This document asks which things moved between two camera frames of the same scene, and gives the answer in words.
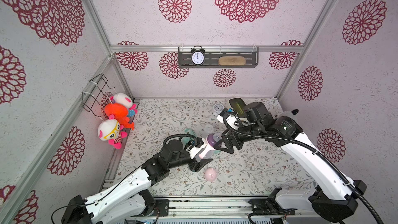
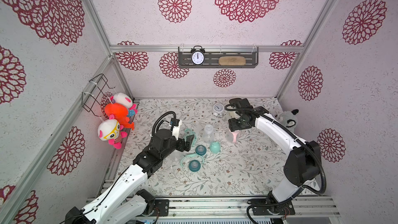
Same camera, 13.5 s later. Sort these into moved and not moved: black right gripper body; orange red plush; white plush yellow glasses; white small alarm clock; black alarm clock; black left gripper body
Moved: black right gripper body; black left gripper body
Not moved: white plush yellow glasses; black alarm clock; white small alarm clock; orange red plush
